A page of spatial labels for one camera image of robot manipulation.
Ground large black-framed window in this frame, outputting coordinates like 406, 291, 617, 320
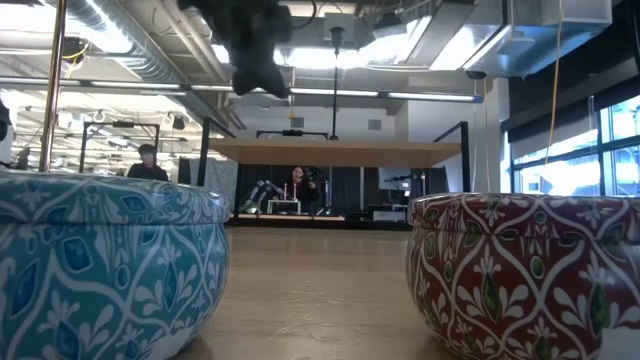
509, 94, 640, 199

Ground blue patterned round tin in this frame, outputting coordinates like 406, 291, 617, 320
0, 169, 232, 360

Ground silver spiral air duct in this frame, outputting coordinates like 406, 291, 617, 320
47, 0, 236, 129

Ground silver rectangular air duct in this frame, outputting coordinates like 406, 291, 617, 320
405, 0, 614, 80

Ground maroon patterned round tin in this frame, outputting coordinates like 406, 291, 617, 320
405, 192, 640, 360

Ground small white riser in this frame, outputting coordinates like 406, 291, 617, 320
266, 198, 303, 216

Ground person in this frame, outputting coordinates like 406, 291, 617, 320
278, 166, 322, 204
126, 143, 170, 182

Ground black aluminium table frame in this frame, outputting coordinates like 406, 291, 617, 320
227, 218, 412, 232

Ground background monitor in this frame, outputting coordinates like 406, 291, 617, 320
378, 167, 413, 192

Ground black round ceiling device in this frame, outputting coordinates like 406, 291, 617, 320
62, 35, 91, 64

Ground black background gantry bar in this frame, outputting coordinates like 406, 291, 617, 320
255, 128, 331, 141

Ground long ceiling light bar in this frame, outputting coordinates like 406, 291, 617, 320
0, 76, 485, 105

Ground grey fabric partition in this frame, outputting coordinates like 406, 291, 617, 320
189, 158, 239, 217

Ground wooden shelf riser black legs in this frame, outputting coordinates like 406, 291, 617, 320
197, 116, 472, 224

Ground background wooden table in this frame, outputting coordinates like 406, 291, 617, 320
237, 213, 347, 223

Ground black background rig frame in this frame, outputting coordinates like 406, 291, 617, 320
78, 120, 162, 175

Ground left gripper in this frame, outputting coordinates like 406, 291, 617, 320
177, 0, 294, 99

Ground white ceiling junction box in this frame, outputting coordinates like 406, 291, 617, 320
322, 12, 357, 49

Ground grey box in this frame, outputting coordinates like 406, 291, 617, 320
372, 209, 407, 223

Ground yellow power cable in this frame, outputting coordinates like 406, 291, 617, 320
544, 0, 564, 165

